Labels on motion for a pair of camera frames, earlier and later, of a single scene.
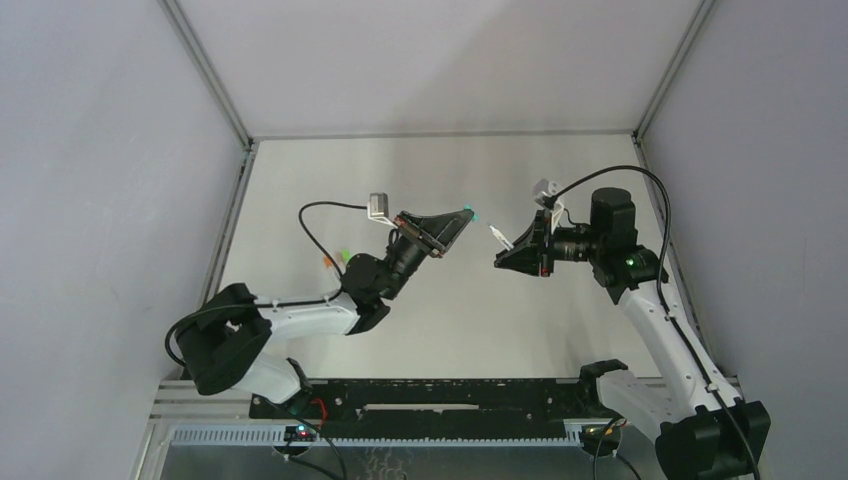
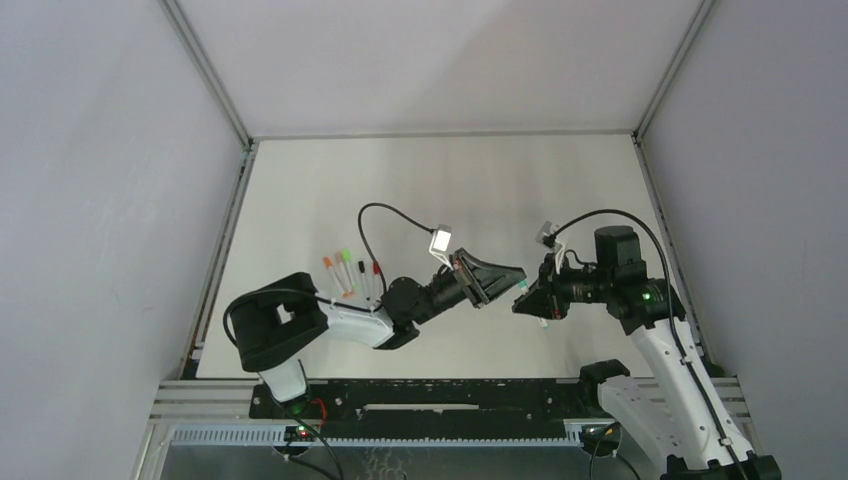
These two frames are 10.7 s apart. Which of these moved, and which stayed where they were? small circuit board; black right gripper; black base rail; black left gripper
Moved: black left gripper; black right gripper
Stayed: black base rail; small circuit board
